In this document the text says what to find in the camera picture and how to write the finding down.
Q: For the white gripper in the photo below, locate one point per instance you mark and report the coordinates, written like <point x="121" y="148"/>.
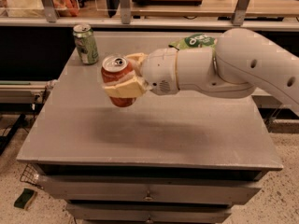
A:
<point x="159" y="69"/>

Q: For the red coke can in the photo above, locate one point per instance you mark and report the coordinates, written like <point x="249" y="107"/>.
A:
<point x="118" y="75"/>

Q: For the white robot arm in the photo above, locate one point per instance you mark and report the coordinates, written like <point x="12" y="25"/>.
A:
<point x="239" y="63"/>

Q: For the green soda can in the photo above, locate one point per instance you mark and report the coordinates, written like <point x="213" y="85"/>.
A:
<point x="85" y="43"/>

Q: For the green rice chip bag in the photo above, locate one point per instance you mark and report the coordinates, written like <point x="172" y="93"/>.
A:
<point x="199" y="40"/>

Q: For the orange snack bag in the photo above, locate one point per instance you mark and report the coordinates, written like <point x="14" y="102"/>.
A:
<point x="66" y="8"/>

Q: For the grey upper drawer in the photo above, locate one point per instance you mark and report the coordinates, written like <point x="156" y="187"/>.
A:
<point x="150" y="190"/>

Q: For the grey drawer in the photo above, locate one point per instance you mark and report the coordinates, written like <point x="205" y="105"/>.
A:
<point x="150" y="190"/>
<point x="148" y="213"/>

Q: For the grey lower drawer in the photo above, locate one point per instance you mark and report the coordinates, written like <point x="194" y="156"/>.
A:
<point x="148" y="213"/>

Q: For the green yellow sponge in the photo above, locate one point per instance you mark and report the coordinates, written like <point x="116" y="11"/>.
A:
<point x="25" y="199"/>

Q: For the middle metal shelf post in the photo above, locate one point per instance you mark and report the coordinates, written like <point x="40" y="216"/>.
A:
<point x="125" y="11"/>

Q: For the metal shelf post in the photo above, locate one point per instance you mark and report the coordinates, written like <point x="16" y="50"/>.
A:
<point x="125" y="11"/>
<point x="240" y="12"/>
<point x="50" y="11"/>

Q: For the left metal shelf post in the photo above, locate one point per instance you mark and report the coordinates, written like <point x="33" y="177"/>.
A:
<point x="50" y="11"/>

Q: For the right metal shelf post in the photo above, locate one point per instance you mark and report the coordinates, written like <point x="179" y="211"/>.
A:
<point x="240" y="12"/>

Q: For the wire basket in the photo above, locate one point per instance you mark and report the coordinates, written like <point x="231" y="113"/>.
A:
<point x="29" y="176"/>

